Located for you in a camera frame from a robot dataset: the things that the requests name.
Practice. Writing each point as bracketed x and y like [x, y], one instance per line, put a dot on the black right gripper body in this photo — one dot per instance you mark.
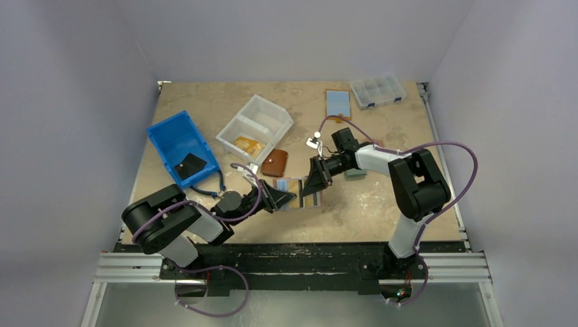
[322, 171]

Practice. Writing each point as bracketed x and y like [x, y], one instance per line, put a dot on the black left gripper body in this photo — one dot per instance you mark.
[266, 199]

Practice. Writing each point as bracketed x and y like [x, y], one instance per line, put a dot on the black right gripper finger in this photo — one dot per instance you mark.
[315, 180]
[324, 172]

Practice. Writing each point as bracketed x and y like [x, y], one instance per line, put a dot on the gold card from holder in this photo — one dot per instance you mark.
[253, 148]

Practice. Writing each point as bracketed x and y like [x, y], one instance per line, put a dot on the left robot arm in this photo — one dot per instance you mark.
[158, 221]

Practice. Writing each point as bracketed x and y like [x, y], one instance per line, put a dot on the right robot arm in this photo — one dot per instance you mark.
[419, 188]

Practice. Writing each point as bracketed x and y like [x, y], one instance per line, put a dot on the green card holder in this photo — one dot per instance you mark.
[354, 174]

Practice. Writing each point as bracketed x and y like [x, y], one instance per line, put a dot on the brown leather card holder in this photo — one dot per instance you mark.
[275, 163]

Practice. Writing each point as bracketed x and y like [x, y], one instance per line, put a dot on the gold credit card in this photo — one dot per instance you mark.
[241, 143]

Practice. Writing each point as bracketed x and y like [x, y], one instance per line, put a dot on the orange open card holder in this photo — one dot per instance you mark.
[338, 105]

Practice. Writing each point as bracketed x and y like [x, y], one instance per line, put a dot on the black card holder in bin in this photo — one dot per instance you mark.
[189, 166]

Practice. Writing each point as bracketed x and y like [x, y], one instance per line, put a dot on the white double compartment bin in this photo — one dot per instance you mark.
[260, 120]

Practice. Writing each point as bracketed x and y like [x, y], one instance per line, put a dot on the clear plastic organizer box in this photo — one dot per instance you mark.
[377, 91]

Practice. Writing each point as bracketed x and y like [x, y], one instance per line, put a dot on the blue plastic bin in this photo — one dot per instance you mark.
[176, 137]

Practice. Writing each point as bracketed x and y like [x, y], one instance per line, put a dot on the blue handled wire cutters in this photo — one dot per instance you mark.
[210, 188]

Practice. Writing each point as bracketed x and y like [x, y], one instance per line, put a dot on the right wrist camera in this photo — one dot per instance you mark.
[315, 142]

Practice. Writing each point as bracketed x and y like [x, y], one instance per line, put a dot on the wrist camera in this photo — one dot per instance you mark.
[249, 173]
[315, 142]

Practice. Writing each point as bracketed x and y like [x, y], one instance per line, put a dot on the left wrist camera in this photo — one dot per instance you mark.
[249, 173]

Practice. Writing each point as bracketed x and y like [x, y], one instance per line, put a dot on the black mounting base plate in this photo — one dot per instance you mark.
[335, 267]

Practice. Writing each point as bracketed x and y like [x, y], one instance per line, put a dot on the aluminium frame rail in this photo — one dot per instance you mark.
[438, 266]

